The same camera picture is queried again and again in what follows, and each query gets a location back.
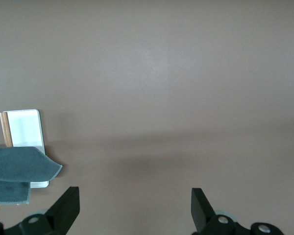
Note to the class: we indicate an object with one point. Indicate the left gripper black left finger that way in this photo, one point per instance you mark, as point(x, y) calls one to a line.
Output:
point(63, 210)

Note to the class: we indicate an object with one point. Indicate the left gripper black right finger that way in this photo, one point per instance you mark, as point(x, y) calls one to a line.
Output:
point(203, 215)

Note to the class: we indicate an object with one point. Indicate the grey microfibre towel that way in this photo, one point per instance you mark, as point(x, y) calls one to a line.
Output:
point(19, 161)

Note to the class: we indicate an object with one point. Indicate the white rack base plate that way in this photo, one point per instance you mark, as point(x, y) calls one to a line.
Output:
point(24, 127)

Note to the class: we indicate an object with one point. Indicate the brown table cover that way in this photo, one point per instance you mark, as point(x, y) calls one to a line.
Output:
point(161, 73)

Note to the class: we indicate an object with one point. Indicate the wooden rack rod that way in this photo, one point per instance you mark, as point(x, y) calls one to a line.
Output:
point(5, 129)

